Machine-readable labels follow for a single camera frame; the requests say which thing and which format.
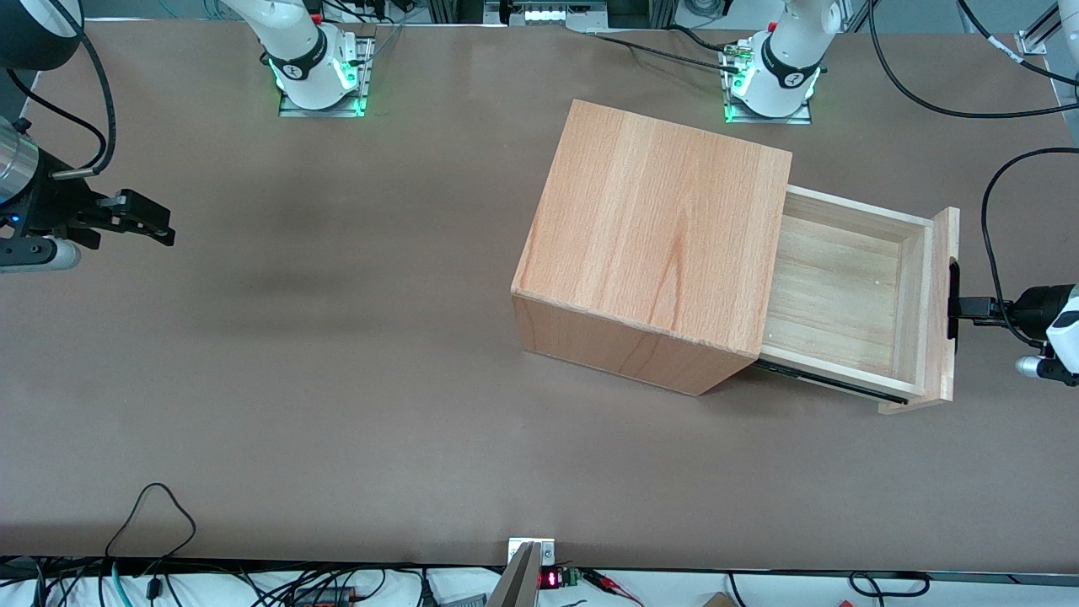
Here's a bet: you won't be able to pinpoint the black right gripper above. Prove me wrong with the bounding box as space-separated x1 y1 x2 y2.
13 160 176 247

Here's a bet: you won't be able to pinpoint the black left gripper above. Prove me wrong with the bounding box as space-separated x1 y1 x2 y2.
950 285 1076 340

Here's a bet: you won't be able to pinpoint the wooden drawer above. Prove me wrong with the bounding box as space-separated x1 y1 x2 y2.
753 185 962 416

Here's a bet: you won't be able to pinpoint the light wooden drawer cabinet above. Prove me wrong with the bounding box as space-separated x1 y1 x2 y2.
511 99 793 397

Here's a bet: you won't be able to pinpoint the orange black device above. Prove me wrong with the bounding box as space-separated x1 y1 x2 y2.
291 585 357 607

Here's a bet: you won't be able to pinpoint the white lit device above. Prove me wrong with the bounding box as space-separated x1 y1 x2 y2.
502 0 609 31

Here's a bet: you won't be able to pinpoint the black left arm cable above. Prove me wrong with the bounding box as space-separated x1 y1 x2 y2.
867 0 1079 348

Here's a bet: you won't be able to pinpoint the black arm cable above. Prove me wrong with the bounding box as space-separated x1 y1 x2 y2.
867 0 1079 348
7 0 117 180

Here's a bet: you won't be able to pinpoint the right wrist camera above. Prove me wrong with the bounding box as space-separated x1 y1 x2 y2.
0 228 103 273

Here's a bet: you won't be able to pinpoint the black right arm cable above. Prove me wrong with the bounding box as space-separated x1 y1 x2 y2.
7 0 117 180

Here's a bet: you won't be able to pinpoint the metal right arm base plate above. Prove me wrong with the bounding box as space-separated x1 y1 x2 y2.
278 34 370 118

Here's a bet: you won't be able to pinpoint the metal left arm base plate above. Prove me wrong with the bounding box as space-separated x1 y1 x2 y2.
721 46 813 126

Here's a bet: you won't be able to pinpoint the aluminium frame corner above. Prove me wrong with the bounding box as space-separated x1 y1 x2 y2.
1016 0 1065 58

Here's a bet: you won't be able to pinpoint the black coiled cable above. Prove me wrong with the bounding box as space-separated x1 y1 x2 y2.
848 571 931 599

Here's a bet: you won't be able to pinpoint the black looped cable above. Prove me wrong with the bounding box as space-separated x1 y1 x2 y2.
105 482 197 562

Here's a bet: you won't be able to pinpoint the short black table cable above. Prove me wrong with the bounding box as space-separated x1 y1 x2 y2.
666 24 747 56

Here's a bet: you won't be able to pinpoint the long black table cable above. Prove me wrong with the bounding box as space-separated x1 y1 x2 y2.
586 32 743 75

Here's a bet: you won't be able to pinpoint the red clip wires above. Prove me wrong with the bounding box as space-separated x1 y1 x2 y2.
582 568 643 607

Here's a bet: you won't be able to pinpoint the small metal bracket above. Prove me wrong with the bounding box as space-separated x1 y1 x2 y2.
507 538 557 567

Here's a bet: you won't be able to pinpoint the grey camera post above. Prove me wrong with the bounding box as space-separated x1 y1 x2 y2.
485 542 542 607

